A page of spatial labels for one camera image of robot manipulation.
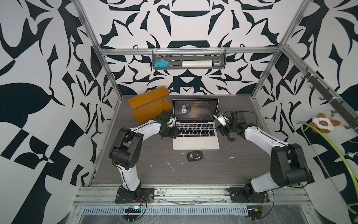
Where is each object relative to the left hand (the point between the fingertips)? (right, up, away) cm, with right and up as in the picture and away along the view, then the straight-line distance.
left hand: (172, 131), depth 95 cm
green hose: (+68, -10, -33) cm, 76 cm away
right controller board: (+42, -38, -24) cm, 62 cm away
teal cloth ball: (-7, +44, -4) cm, 45 cm away
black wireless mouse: (+14, -13, -10) cm, 21 cm away
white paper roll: (+16, +44, -6) cm, 47 cm away
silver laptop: (+16, +4, +7) cm, 18 cm away
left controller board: (-19, -37, -22) cm, 47 cm away
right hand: (+30, +7, -2) cm, 31 cm away
